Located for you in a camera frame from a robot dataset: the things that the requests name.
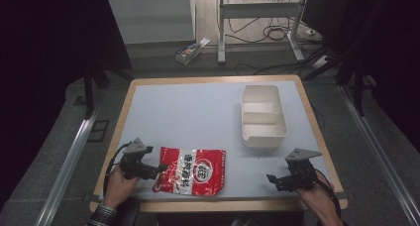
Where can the white cabinet panel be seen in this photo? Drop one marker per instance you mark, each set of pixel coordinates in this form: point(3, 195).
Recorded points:
point(150, 18)

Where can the black stand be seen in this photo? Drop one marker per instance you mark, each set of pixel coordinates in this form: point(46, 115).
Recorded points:
point(94, 84)
point(350, 70)

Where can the white plastic divided container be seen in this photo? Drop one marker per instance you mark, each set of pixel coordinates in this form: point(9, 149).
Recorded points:
point(262, 117)

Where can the person's right hand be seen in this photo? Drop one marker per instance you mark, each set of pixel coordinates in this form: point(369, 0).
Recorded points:
point(317, 199)

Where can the white power strip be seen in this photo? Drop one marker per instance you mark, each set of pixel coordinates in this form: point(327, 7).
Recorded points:
point(321, 62)

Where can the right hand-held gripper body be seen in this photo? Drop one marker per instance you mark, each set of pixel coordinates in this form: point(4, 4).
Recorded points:
point(302, 169)

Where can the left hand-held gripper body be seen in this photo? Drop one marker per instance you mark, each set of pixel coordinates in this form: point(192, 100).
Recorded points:
point(133, 160)

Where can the small open cardboard box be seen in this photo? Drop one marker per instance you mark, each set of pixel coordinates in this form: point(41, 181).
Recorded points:
point(189, 51)

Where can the white metal desk frame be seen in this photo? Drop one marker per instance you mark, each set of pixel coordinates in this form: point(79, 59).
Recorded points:
point(261, 10)

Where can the red and white snack bag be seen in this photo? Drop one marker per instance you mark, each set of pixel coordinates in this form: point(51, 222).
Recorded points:
point(191, 171)

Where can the aluminium rail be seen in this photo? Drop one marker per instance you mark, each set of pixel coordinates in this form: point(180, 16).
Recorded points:
point(64, 173)
point(379, 146)

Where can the black floor plate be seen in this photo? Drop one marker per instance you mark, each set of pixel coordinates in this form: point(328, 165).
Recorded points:
point(98, 131)

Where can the person's left hand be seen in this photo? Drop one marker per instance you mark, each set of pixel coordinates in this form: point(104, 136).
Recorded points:
point(119, 188)

